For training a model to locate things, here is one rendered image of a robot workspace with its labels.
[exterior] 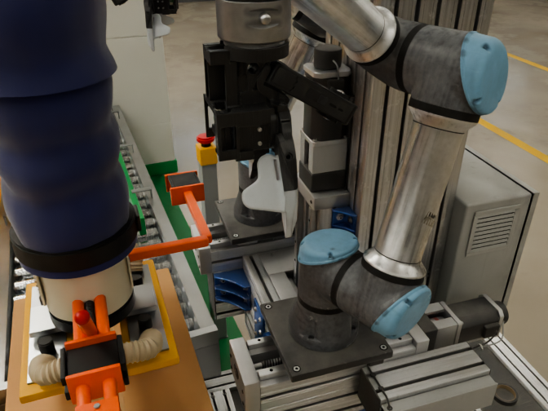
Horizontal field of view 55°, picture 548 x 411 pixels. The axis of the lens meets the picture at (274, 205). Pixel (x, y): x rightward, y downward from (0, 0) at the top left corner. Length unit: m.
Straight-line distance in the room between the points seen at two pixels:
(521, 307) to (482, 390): 1.83
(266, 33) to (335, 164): 0.72
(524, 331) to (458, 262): 1.57
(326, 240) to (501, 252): 0.56
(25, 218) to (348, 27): 0.61
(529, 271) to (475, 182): 1.98
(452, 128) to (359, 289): 0.32
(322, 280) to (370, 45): 0.43
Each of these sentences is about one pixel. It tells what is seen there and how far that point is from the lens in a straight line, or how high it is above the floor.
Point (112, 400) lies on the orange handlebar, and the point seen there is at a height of 1.20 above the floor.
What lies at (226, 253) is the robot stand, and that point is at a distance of 1.52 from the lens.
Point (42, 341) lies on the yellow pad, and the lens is 1.15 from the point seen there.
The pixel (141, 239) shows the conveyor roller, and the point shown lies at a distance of 2.43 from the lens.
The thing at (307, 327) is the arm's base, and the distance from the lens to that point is 1.12.
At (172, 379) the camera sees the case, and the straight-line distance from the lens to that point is 1.23.
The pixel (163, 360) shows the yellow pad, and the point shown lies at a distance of 1.09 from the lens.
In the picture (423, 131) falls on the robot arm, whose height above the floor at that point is 1.52.
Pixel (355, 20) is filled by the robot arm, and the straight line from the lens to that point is 0.84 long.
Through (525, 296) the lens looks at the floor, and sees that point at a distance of 3.16.
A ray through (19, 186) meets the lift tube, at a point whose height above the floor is 1.45.
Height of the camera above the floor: 1.85
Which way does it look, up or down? 31 degrees down
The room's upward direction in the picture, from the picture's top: straight up
